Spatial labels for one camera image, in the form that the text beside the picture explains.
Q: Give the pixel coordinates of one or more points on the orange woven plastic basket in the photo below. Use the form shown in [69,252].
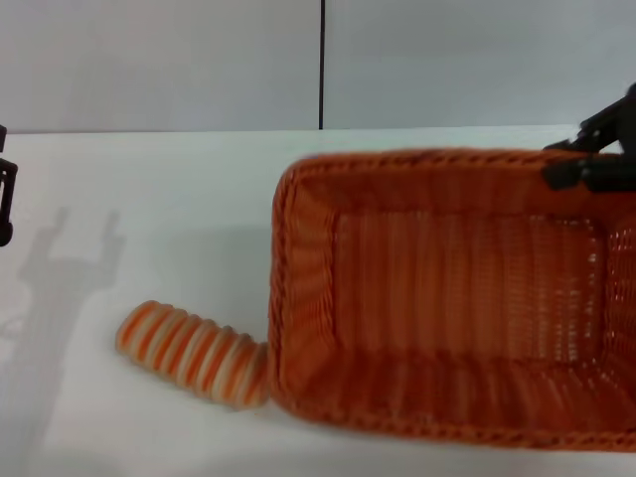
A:
[447,397]

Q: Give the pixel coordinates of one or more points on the orange white striped bread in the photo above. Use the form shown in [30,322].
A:
[189,353]

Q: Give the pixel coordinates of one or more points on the dark vertical wall strip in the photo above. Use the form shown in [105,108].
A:
[322,64]

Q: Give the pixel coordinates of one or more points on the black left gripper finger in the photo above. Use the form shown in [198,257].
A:
[7,199]

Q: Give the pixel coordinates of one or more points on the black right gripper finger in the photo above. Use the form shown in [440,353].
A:
[596,174]
[603,129]

